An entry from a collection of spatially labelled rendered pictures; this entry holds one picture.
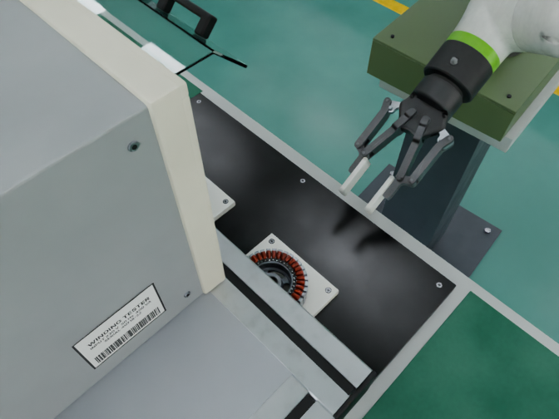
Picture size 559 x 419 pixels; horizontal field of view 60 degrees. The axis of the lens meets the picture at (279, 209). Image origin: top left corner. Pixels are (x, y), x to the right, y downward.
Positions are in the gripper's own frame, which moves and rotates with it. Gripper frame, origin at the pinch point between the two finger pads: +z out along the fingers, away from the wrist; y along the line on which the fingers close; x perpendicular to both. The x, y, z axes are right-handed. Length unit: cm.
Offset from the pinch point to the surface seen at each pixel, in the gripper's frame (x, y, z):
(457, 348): -4.2, -25.8, 11.4
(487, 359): -5.0, -29.9, 9.8
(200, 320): 42.8, -9.6, 19.8
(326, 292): 2.8, -6.3, 17.0
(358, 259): -2.5, -5.9, 10.2
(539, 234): -116, -25, -33
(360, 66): -130, 80, -56
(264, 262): 7.8, 3.0, 19.2
